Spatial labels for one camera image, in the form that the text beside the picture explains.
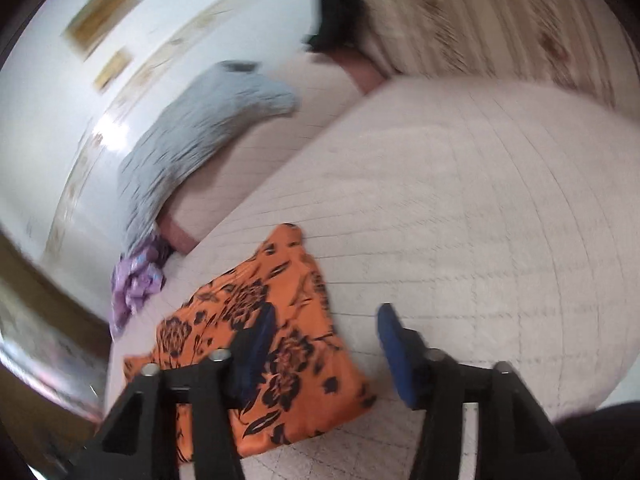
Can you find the black cloth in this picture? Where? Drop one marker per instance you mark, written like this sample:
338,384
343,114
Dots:
335,5

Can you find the striped floral sofa cushion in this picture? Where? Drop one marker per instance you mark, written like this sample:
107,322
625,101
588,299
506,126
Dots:
490,25

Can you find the framed wall plaque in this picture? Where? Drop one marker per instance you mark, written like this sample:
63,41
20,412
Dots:
102,17

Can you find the pale quilted mattress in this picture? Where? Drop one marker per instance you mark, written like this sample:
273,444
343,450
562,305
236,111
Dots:
475,210

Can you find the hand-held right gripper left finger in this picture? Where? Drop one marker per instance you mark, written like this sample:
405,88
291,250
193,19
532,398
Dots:
257,355

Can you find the purple floral garment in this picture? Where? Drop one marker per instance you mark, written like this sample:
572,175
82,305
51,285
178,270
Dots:
135,285

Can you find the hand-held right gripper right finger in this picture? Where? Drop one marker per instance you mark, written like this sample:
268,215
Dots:
400,355

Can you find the grey quilted pillow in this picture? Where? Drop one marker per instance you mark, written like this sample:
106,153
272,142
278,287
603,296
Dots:
200,130

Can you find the orange black floral blouse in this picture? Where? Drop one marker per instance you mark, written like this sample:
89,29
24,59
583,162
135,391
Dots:
300,310

